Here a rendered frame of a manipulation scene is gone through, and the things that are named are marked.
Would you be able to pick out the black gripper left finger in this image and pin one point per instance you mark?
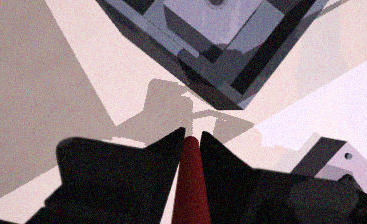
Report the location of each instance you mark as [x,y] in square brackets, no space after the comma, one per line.
[149,171]

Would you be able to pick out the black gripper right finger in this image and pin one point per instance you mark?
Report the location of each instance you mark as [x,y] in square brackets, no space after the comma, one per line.
[235,190]

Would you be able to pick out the dark red peg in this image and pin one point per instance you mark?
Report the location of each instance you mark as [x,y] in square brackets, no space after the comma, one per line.
[190,201]

